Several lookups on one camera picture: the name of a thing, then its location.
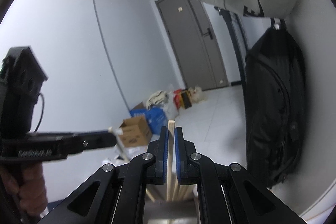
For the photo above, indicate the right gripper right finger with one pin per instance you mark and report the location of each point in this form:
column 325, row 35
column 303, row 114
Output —
column 186, row 172

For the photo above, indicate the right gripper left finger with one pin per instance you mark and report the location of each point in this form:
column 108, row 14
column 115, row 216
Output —
column 157, row 171

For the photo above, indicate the chopstick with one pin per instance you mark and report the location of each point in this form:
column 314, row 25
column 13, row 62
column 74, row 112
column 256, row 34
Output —
column 170, row 178

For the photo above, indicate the person's left hand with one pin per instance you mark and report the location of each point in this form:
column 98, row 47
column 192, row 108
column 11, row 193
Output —
column 32, row 192

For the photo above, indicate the bundle of chopsticks in cup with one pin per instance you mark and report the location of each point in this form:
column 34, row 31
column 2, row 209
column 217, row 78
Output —
column 158, row 192

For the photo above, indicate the grey utensil holder cup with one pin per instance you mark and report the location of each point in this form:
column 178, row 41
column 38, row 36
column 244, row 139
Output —
column 184, row 211

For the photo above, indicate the brown cardboard box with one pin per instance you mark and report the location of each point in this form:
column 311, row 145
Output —
column 134, row 132

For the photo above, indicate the blue cardboard box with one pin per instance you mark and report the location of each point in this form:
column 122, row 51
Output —
column 155, row 117

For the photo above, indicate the red yellow shopping bag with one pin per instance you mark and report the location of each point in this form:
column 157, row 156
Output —
column 182, row 98

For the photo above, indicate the white plastic bag by door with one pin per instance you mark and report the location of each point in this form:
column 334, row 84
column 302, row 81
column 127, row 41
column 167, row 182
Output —
column 197, row 94

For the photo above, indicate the grey entrance door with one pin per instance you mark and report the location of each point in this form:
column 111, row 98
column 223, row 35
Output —
column 194, row 43

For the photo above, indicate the black backpack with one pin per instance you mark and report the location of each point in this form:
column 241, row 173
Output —
column 275, row 106

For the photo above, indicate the black framed glass door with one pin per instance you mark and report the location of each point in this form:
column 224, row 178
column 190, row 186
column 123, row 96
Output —
column 235, row 45

